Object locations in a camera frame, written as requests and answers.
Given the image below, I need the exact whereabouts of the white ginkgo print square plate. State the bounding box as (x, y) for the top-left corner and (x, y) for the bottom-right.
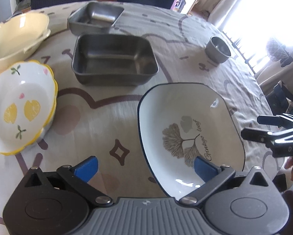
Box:
(138, 83), (246, 199)

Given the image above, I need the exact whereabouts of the large steel rectangular tray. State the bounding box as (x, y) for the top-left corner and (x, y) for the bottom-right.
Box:
(72, 34), (159, 87)

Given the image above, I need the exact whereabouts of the small steel rectangular tray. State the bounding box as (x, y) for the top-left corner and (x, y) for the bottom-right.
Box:
(67, 2), (124, 36)

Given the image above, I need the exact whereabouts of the cartoon print tablecloth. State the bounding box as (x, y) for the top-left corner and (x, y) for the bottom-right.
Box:
(0, 2), (284, 234)

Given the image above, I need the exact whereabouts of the small round steel cup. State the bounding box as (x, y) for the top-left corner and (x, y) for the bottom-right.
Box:
(205, 36), (231, 64)

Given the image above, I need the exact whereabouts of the lemon print scalloped bowl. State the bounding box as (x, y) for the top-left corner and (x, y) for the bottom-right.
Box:
(0, 60), (58, 155)

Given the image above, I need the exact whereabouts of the beige window curtain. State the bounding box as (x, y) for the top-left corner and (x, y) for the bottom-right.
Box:
(207, 0), (260, 28)

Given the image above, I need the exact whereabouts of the cream bowl with handles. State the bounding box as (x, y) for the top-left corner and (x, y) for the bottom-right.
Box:
(0, 12), (50, 70)

